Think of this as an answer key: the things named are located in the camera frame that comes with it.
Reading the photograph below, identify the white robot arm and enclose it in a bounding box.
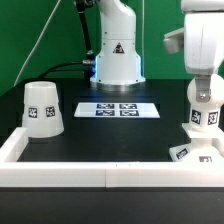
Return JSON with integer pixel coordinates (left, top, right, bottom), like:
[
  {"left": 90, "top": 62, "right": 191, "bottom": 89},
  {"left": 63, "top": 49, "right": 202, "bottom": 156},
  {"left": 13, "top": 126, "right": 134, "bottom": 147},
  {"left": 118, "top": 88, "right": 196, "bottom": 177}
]
[{"left": 90, "top": 0, "right": 224, "bottom": 103}]

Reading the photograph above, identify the white U-shaped fence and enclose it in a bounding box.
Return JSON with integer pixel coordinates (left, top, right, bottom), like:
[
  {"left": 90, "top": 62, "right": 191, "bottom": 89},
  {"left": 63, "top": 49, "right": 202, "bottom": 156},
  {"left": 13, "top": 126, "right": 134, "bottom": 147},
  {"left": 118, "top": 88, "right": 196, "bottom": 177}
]
[{"left": 0, "top": 127, "right": 224, "bottom": 188}]

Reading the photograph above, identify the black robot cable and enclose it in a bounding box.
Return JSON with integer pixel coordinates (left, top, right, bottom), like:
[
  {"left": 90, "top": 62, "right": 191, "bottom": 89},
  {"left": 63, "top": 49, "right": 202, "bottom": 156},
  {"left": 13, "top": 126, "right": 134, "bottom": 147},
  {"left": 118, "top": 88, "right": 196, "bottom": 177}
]
[{"left": 37, "top": 0, "right": 98, "bottom": 81}]

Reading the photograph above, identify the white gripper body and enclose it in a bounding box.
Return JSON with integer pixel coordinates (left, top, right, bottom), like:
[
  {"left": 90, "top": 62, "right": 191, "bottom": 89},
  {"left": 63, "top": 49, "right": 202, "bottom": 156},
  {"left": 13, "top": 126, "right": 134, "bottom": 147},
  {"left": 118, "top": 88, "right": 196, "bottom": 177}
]
[{"left": 184, "top": 10, "right": 224, "bottom": 75}]

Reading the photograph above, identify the white lamp bulb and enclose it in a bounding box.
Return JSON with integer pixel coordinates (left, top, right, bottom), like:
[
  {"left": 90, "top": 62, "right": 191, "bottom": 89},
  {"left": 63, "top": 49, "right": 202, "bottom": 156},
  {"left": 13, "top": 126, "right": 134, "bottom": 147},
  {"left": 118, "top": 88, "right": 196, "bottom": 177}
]
[{"left": 187, "top": 74, "right": 224, "bottom": 131}]

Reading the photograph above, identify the white marker tag plate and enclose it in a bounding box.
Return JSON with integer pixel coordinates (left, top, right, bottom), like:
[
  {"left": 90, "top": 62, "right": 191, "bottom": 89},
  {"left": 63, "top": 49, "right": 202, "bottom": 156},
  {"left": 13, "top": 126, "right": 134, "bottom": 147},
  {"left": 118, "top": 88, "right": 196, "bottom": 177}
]
[{"left": 74, "top": 102, "right": 160, "bottom": 118}]

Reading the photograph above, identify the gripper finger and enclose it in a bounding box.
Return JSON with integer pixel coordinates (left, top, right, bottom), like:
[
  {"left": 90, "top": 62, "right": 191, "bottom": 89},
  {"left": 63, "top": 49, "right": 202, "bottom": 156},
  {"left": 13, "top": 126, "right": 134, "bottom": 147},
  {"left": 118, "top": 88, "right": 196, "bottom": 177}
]
[{"left": 195, "top": 74, "right": 211, "bottom": 102}]

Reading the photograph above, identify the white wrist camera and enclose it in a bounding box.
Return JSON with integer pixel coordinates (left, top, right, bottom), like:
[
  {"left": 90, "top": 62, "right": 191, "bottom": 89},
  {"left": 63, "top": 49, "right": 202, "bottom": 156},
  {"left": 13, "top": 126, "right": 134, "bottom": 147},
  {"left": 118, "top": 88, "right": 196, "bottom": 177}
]
[{"left": 163, "top": 28, "right": 184, "bottom": 54}]

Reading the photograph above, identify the white lamp base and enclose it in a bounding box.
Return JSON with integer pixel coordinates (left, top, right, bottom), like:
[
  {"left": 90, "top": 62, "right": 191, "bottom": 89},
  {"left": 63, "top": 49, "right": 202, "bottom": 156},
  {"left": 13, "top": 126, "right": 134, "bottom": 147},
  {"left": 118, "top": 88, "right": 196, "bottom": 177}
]
[{"left": 169, "top": 123, "right": 224, "bottom": 163}]

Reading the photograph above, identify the white lamp shade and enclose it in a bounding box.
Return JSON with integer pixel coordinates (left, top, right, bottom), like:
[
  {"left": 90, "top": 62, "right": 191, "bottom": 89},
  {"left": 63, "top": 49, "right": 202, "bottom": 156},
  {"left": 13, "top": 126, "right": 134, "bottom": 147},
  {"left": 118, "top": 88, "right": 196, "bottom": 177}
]
[{"left": 22, "top": 81, "right": 64, "bottom": 138}]

